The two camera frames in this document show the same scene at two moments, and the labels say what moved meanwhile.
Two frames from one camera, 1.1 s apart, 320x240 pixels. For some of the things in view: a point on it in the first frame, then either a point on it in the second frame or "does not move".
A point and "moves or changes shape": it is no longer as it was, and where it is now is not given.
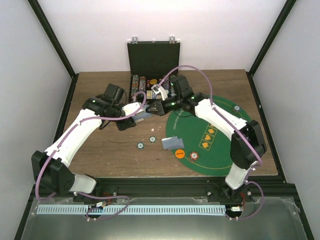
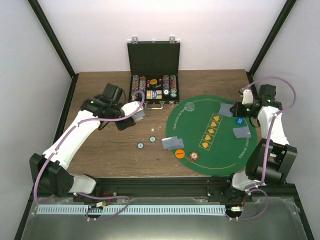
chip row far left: [135, 85] does not move
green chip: [140, 145] does not move
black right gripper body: [176, 106] -> [246, 113]
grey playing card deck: [141, 116] moves or changes shape
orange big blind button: [179, 153] does not move
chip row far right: [173, 91] does not move
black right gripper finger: [156, 108] -> [233, 109]
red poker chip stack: [194, 155] does not move
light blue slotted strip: [129, 209] does not move
